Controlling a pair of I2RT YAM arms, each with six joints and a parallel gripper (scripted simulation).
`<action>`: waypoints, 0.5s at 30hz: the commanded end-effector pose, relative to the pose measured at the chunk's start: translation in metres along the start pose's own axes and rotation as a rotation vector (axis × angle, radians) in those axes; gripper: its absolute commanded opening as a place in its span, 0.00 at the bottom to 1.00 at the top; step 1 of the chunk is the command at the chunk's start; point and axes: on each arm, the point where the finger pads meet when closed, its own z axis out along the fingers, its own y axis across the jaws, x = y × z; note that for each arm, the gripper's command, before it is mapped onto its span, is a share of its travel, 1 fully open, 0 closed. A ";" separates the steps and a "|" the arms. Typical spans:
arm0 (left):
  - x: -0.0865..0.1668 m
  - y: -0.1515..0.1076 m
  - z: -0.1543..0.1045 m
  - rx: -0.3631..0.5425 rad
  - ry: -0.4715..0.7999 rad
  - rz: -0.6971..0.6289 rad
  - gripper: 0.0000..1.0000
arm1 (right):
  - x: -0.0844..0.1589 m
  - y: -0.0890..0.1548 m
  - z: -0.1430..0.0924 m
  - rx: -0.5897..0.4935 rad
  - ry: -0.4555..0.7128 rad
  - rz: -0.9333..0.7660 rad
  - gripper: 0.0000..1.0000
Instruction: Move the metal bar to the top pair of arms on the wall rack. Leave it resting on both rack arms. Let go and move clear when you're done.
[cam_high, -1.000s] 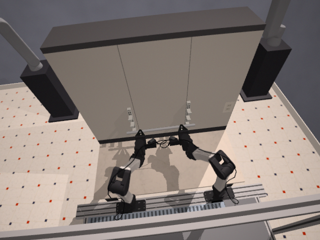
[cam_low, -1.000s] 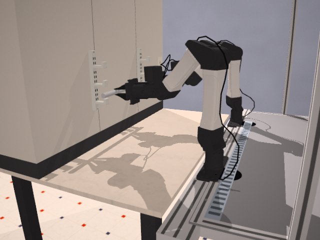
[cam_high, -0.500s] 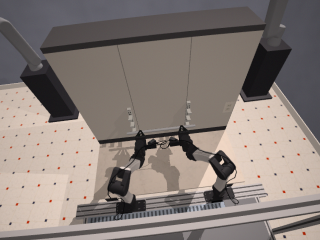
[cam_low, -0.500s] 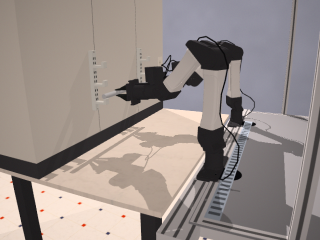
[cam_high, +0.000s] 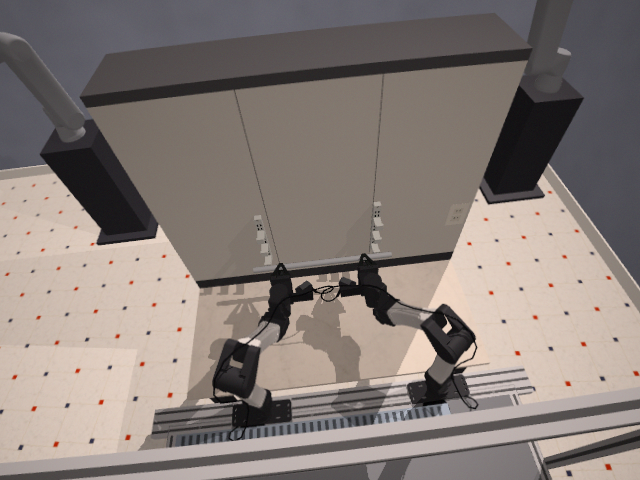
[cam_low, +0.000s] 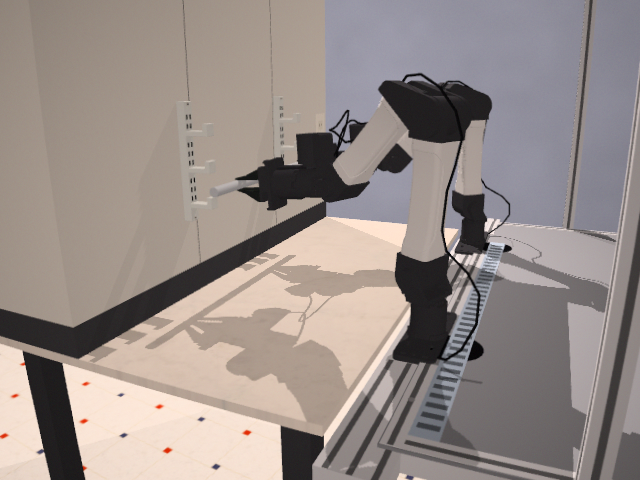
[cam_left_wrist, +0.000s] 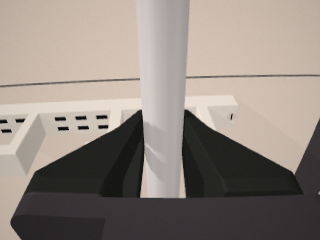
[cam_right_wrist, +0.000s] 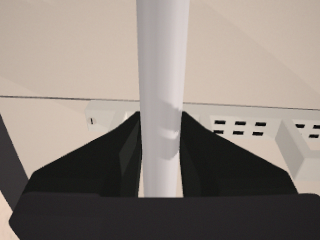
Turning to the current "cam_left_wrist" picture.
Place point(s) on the beige wall panel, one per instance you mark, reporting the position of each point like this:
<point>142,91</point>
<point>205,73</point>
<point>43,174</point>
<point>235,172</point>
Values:
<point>266,53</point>

